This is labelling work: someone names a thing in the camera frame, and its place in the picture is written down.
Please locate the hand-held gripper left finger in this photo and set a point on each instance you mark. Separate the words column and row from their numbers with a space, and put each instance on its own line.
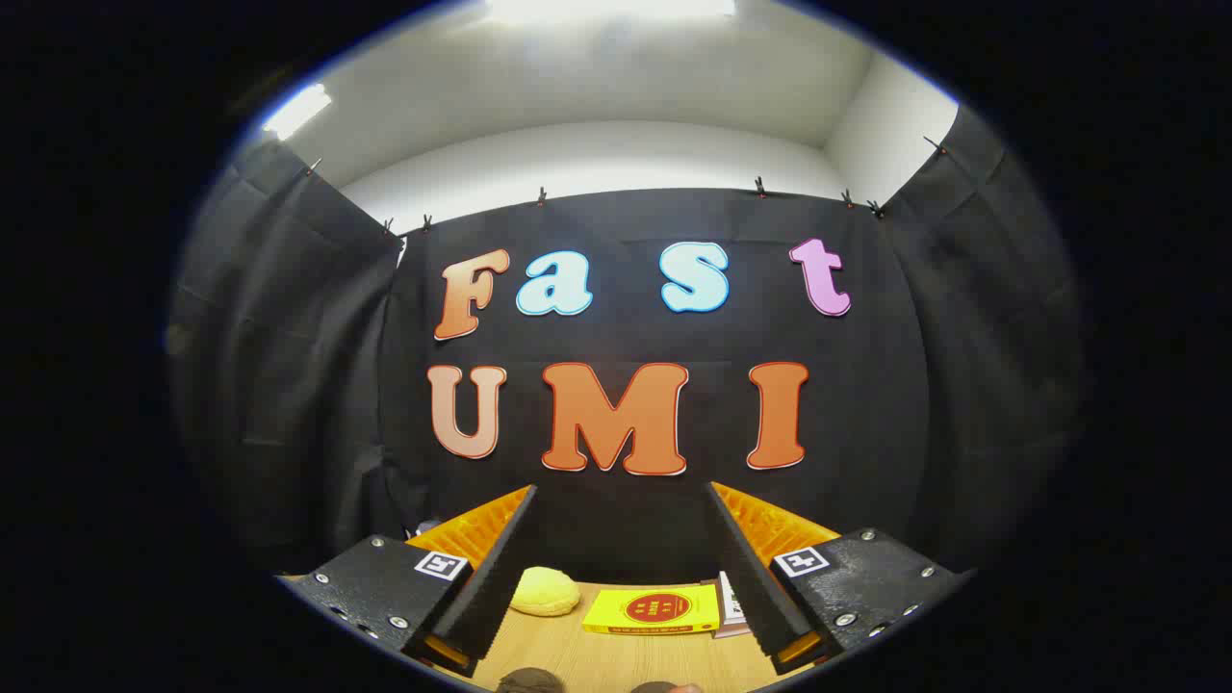
column 491, row 587

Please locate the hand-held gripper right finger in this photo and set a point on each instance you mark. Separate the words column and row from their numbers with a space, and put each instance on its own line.
column 749, row 577

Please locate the yellow box with red circle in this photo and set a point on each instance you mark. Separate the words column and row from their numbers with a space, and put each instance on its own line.
column 654, row 609

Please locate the stack of white books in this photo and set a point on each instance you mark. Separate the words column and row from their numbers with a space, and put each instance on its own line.
column 731, row 606

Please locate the yellow plush bun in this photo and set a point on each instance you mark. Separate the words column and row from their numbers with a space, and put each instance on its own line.
column 545, row 591

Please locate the ceiling light panel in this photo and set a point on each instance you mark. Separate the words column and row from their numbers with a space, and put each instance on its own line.
column 606, row 8
column 296, row 112

